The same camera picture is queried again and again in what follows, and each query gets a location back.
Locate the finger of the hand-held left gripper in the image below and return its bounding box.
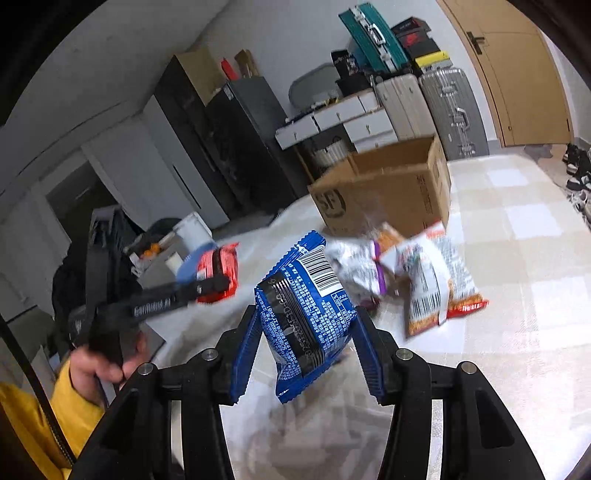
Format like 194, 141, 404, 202
182, 274, 232, 305
175, 249, 218, 287

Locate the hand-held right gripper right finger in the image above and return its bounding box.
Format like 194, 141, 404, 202
353, 305, 546, 480

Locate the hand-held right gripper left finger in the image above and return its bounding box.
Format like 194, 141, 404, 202
69, 305, 263, 480

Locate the red snack packet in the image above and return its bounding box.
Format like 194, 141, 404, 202
196, 243, 241, 304

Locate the blue snack packet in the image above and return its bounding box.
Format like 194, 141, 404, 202
254, 232, 358, 404

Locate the purple white snack packet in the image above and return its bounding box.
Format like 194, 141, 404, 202
323, 240, 386, 308

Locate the orange white snack packet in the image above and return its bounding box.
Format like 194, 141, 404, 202
379, 233, 453, 337
427, 222, 489, 321

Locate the cardboard box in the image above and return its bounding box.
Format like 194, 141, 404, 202
308, 135, 452, 236

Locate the person's left hand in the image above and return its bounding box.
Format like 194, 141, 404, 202
69, 330, 151, 409

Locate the white floor appliance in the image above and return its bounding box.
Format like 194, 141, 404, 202
173, 213, 214, 259

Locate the brown orange snack packet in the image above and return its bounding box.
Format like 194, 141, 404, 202
367, 222, 409, 259

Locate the dark grey refrigerator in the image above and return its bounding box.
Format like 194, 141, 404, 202
205, 76, 310, 215

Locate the woven laundry basket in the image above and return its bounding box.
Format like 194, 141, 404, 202
309, 136, 356, 169

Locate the brown cardboard carton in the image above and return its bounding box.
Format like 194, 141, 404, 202
178, 46, 227, 107

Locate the grey oval tray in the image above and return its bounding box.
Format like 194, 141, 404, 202
288, 65, 345, 107

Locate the white drawer dresser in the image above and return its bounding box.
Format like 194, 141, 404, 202
276, 88, 399, 155

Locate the black round box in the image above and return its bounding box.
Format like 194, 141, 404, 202
335, 74, 375, 97

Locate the beige suitcase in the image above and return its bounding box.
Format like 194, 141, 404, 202
374, 74, 437, 139

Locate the black printed bag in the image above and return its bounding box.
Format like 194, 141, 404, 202
330, 48, 358, 79

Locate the silver suitcase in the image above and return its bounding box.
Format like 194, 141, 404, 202
418, 67, 489, 160

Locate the pile of shoes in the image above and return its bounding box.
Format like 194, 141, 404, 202
562, 143, 591, 224

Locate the teal suitcase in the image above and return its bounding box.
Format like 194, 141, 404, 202
338, 2, 409, 72

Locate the yellow black box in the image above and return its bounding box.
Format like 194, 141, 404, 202
414, 50, 451, 70

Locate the black red shoe box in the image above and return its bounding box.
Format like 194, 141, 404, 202
392, 17, 444, 61

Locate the wooden door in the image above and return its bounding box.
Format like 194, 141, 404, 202
436, 0, 575, 147

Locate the black cable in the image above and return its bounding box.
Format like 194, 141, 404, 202
0, 316, 77, 464

